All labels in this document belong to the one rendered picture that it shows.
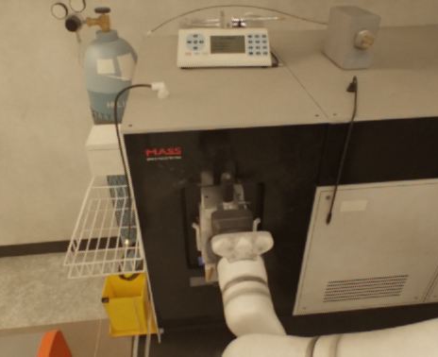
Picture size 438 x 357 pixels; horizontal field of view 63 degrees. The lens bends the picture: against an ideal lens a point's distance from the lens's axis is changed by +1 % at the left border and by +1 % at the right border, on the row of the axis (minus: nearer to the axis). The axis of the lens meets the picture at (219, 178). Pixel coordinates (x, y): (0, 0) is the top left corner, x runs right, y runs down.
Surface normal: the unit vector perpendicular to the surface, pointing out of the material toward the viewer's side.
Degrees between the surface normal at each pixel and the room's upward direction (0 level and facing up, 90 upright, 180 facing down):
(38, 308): 0
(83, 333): 0
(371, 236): 90
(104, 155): 90
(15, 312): 0
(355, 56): 90
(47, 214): 90
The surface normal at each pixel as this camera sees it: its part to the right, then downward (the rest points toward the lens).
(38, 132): 0.11, 0.58
